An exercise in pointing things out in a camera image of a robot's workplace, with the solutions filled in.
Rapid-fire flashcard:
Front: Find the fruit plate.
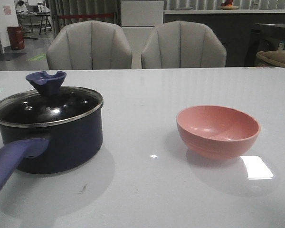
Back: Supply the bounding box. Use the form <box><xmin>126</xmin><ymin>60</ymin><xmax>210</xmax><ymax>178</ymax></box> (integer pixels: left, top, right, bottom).
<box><xmin>219</xmin><ymin>0</ymin><xmax>239</xmax><ymax>10</ymax></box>

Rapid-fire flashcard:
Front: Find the grey kitchen counter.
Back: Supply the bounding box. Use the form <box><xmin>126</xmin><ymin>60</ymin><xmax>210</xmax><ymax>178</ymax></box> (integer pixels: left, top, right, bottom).
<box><xmin>164</xmin><ymin>9</ymin><xmax>285</xmax><ymax>67</ymax></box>

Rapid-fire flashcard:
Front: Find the right beige chair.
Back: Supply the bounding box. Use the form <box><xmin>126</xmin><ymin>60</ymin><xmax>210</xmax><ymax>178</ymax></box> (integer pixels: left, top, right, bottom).
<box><xmin>141</xmin><ymin>21</ymin><xmax>227</xmax><ymax>69</ymax></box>

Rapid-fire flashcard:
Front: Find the pink bowl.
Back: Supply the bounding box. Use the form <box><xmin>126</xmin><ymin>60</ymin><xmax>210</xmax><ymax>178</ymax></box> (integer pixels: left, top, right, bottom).
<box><xmin>176</xmin><ymin>105</ymin><xmax>261</xmax><ymax>160</ymax></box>

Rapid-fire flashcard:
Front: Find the red barrier belt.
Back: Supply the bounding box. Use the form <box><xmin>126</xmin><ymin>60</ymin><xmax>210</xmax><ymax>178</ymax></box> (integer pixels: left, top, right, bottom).
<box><xmin>57</xmin><ymin>13</ymin><xmax>115</xmax><ymax>19</ymax></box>

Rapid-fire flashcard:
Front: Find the black appliance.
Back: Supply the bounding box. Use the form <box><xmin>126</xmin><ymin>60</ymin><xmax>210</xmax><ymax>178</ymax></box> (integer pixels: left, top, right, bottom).
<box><xmin>244</xmin><ymin>23</ymin><xmax>285</xmax><ymax>67</ymax></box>

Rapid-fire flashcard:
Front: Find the dark blue saucepan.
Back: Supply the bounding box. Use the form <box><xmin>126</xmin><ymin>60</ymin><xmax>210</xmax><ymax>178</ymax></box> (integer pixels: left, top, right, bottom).
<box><xmin>0</xmin><ymin>86</ymin><xmax>104</xmax><ymax>202</ymax></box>

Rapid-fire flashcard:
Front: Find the beige chair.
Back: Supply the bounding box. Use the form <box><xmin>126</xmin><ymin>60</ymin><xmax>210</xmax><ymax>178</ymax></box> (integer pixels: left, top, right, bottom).
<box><xmin>46</xmin><ymin>20</ymin><xmax>132</xmax><ymax>70</ymax></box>
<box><xmin>141</xmin><ymin>21</ymin><xmax>227</xmax><ymax>69</ymax></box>

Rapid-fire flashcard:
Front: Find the left beige chair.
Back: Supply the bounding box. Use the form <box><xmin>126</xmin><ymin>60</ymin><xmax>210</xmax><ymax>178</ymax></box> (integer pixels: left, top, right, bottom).
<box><xmin>46</xmin><ymin>20</ymin><xmax>132</xmax><ymax>70</ymax></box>

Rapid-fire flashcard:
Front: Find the glass lid with blue knob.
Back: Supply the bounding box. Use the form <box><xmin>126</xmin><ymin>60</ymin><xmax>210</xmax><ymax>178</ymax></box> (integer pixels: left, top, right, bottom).
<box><xmin>0</xmin><ymin>71</ymin><xmax>104</xmax><ymax>128</ymax></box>

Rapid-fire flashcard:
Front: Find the white cabinet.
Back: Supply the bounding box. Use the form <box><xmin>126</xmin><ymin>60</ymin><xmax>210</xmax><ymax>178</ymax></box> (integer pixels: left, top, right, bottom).
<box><xmin>120</xmin><ymin>0</ymin><xmax>164</xmax><ymax>69</ymax></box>

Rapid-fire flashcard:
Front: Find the tan cushion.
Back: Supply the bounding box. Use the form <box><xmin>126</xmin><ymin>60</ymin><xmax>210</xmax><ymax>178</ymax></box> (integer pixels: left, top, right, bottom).
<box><xmin>256</xmin><ymin>50</ymin><xmax>285</xmax><ymax>68</ymax></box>

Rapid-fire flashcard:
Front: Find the red trash bin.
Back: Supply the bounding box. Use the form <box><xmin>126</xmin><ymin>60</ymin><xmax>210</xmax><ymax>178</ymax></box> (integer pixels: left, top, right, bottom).
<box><xmin>7</xmin><ymin>26</ymin><xmax>25</xmax><ymax>50</ymax></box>

